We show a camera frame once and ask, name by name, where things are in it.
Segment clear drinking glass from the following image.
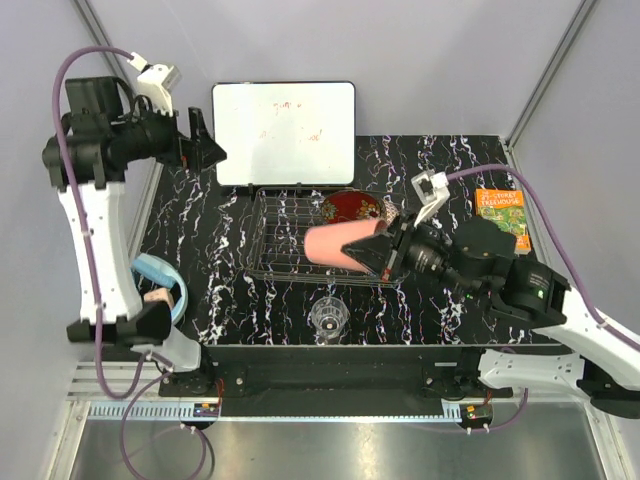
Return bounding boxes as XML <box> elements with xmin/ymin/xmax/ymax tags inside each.
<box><xmin>309</xmin><ymin>296</ymin><xmax>350</xmax><ymax>345</ymax></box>

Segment white dry-erase board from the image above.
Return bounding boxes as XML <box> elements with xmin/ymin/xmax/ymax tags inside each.
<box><xmin>212</xmin><ymin>81</ymin><xmax>356</xmax><ymax>186</ymax></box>

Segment pink plastic cup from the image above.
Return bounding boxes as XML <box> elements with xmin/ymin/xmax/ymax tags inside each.
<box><xmin>303</xmin><ymin>219</ymin><xmax>386</xmax><ymax>272</ymax></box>

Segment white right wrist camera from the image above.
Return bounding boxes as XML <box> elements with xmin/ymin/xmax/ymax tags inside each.
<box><xmin>411</xmin><ymin>170</ymin><xmax>450</xmax><ymax>227</ymax></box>

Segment metal wire dish rack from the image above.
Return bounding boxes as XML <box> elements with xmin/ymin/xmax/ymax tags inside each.
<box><xmin>243</xmin><ymin>187</ymin><xmax>386</xmax><ymax>287</ymax></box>

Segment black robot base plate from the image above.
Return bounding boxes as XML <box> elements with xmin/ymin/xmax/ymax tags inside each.
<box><xmin>159</xmin><ymin>343</ymin><xmax>516</xmax><ymax>419</ymax></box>

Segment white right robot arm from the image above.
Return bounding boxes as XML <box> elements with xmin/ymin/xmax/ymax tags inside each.
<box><xmin>340</xmin><ymin>216</ymin><xmax>639</xmax><ymax>419</ymax></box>

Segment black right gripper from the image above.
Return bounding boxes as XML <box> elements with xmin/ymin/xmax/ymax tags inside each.
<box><xmin>339</xmin><ymin>206</ymin><xmax>477</xmax><ymax>299</ymax></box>

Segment pink cube block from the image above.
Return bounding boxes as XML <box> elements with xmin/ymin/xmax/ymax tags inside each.
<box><xmin>143</xmin><ymin>287</ymin><xmax>175</xmax><ymax>309</ymax></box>

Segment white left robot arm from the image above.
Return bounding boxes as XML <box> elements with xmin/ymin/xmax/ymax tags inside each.
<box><xmin>42</xmin><ymin>72</ymin><xmax>226</xmax><ymax>396</ymax></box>

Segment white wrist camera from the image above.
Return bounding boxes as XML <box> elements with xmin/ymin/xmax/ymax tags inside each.
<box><xmin>128</xmin><ymin>52</ymin><xmax>181</xmax><ymax>116</ymax></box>
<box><xmin>411</xmin><ymin>170</ymin><xmax>450</xmax><ymax>227</ymax></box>

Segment red floral bowl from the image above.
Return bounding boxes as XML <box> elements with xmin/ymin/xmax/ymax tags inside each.
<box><xmin>321</xmin><ymin>190</ymin><xmax>384</xmax><ymax>224</ymax></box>

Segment grey cable duct rail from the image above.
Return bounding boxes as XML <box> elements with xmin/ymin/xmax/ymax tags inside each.
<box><xmin>88</xmin><ymin>399</ymin><xmax>487</xmax><ymax>424</ymax></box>

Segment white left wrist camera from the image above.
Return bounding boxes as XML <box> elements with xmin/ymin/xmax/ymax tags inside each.
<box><xmin>128</xmin><ymin>52</ymin><xmax>181</xmax><ymax>116</ymax></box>

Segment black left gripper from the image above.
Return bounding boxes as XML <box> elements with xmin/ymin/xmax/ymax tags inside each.
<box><xmin>113</xmin><ymin>94</ymin><xmax>226</xmax><ymax>171</ymax></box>

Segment brown patterned bowl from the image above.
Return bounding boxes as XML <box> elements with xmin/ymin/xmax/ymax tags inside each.
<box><xmin>381</xmin><ymin>198</ymin><xmax>399</xmax><ymax>225</ymax></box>

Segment orange treehouse book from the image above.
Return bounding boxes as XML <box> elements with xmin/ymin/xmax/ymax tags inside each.
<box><xmin>475</xmin><ymin>189</ymin><xmax>532</xmax><ymax>255</ymax></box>

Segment purple floor cable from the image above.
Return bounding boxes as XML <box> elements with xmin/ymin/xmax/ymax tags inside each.
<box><xmin>121</xmin><ymin>419</ymin><xmax>216</xmax><ymax>480</ymax></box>

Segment light blue headphones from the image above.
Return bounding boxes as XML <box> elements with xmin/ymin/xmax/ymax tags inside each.
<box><xmin>131</xmin><ymin>253</ymin><xmax>189</xmax><ymax>326</ymax></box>

